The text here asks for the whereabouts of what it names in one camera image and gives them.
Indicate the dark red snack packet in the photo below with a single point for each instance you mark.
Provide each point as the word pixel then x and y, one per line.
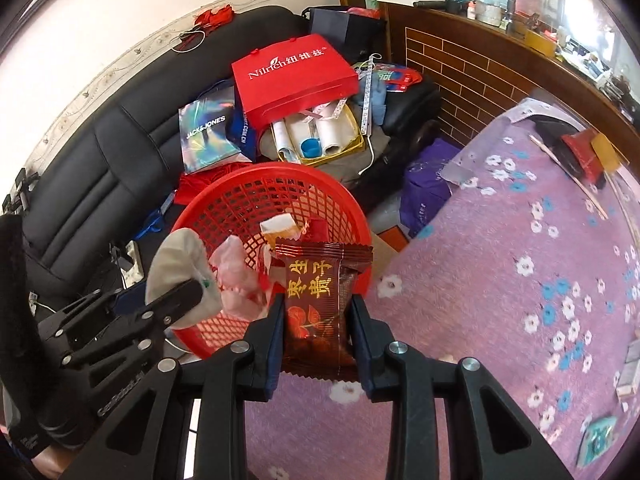
pixel 315 300

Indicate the red and blue package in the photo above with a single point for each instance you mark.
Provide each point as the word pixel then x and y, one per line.
pixel 395 77

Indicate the yellow paper sheet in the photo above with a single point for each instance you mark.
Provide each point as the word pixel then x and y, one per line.
pixel 610 152

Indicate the blue plastic cap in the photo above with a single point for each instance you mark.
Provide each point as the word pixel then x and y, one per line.
pixel 311 148

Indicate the white paper roll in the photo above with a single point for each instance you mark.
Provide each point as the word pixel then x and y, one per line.
pixel 332 135
pixel 287 140

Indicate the purple bag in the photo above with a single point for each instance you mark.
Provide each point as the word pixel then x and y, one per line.
pixel 425 195

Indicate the flat black item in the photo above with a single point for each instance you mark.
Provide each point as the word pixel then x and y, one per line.
pixel 555 142

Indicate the pink plastic wrapper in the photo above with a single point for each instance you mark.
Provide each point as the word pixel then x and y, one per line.
pixel 235 280

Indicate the black leather sofa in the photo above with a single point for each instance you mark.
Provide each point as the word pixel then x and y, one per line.
pixel 100 160

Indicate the black shopping bag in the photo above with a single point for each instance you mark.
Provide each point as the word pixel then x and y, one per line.
pixel 345 30

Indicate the orange and white wrapper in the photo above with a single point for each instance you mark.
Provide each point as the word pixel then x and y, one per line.
pixel 280 225

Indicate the blue cloth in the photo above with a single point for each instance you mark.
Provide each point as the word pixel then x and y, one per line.
pixel 378 102

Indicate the white measuring tape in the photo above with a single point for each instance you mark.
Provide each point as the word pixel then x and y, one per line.
pixel 366 95

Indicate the teal card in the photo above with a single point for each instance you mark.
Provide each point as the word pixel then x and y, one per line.
pixel 597 440

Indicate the purple floral tablecloth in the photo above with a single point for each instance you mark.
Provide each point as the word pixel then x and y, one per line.
pixel 475 285

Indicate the gold cardboard box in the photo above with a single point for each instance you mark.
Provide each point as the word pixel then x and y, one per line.
pixel 356 136

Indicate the dark blue bag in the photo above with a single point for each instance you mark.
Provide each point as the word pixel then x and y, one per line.
pixel 240 135

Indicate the wooden stick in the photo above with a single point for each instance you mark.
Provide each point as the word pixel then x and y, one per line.
pixel 567 176

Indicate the red paper gift bag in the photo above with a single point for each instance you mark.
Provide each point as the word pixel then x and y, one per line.
pixel 295 90

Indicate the small red wrapper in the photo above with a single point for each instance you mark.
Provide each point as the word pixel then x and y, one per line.
pixel 315 232

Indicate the row of windowsill items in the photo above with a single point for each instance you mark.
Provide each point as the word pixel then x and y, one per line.
pixel 550 35

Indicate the red tassel ornament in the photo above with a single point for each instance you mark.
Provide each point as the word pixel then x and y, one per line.
pixel 215 16

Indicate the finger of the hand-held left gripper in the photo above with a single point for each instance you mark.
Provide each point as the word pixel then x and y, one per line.
pixel 130 299
pixel 175 300

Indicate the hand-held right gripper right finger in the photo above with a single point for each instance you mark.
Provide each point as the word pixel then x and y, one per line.
pixel 362 355

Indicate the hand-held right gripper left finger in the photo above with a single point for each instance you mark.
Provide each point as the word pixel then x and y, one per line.
pixel 274 350

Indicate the white power strip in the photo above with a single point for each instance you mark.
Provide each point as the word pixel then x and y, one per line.
pixel 132 265

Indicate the iridescent shopping bag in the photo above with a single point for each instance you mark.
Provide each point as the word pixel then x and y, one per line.
pixel 205 135

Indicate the red plastic mesh basket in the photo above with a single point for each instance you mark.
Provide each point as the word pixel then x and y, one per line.
pixel 300 195

